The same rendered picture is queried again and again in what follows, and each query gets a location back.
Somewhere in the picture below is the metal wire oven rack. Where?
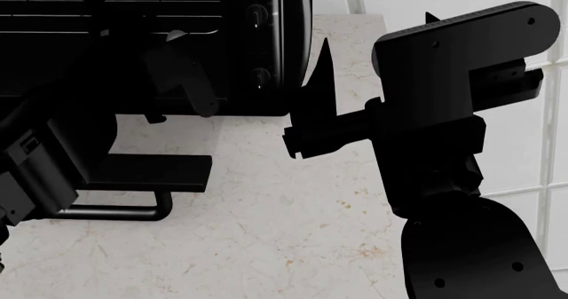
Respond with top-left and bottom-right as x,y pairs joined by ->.
0,0 -> 224,36

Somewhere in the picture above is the black oven control knob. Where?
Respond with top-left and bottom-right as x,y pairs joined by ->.
248,67 -> 272,90
245,4 -> 270,28

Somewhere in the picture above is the black toaster oven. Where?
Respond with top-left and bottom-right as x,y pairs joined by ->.
0,0 -> 313,118

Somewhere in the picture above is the black oven door with handle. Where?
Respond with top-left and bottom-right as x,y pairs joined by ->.
56,153 -> 214,223

